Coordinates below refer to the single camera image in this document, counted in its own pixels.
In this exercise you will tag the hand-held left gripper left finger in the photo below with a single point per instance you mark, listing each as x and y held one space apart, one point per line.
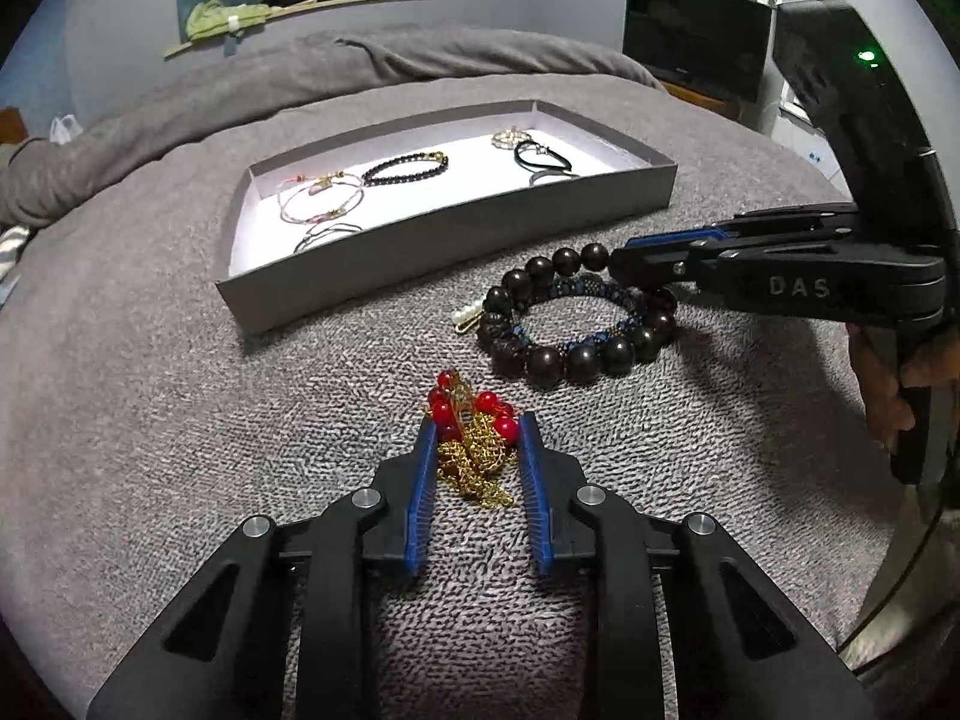
420 495

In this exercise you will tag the wooden headboard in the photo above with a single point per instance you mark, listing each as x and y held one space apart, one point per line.
9 127

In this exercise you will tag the gold hair clip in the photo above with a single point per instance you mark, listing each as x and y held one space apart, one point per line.
466 319

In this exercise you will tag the wooden television stand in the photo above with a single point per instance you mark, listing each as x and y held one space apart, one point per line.
697 96

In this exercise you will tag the white appliance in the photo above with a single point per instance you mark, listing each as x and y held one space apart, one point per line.
795 127

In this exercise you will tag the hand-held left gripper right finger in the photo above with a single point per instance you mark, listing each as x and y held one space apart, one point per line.
534 495

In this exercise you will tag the striped pillow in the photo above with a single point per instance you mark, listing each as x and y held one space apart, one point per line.
11 251

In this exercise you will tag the grey duvet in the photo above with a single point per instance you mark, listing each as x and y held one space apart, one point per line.
300 82

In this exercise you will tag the thin silver bangle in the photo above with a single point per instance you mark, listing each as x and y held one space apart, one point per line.
544 178
307 240

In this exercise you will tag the person's right hand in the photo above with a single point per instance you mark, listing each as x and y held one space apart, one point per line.
874 390

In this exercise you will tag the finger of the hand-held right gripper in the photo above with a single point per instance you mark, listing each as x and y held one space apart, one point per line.
652 266
667 240

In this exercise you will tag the black television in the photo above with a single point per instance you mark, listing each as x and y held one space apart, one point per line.
697 37

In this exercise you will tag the shallow grey cardboard box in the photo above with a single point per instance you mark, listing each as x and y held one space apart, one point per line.
450 232

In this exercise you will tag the blue blanket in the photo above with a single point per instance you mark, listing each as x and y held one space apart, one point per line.
6 292

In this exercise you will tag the white plastic bag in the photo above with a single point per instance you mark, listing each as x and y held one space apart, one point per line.
65 129

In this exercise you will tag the green cloth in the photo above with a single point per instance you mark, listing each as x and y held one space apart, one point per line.
217 19

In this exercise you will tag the olive green pillow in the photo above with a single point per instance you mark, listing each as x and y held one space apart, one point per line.
11 157

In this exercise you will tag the window sill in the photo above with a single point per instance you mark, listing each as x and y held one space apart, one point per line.
360 1

